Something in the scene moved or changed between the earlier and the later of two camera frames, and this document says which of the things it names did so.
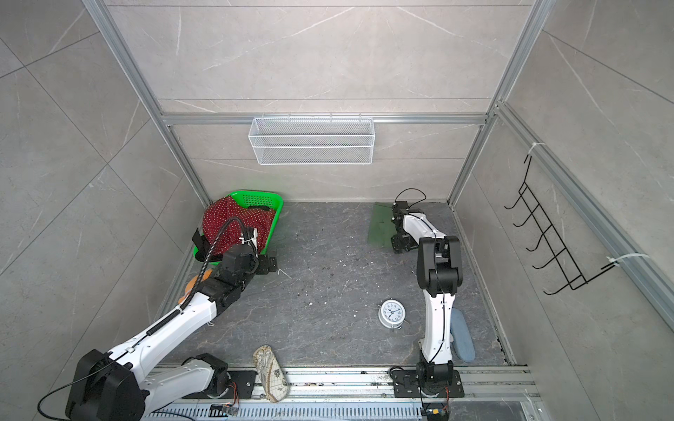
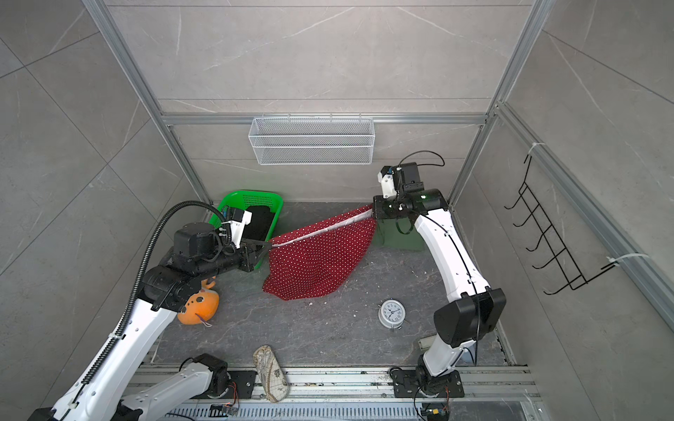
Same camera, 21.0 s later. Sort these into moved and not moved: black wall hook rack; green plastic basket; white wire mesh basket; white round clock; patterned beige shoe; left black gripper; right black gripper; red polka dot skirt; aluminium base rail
Moved: right black gripper; red polka dot skirt; left black gripper
Not moved: aluminium base rail; white wire mesh basket; patterned beige shoe; black wall hook rack; green plastic basket; white round clock
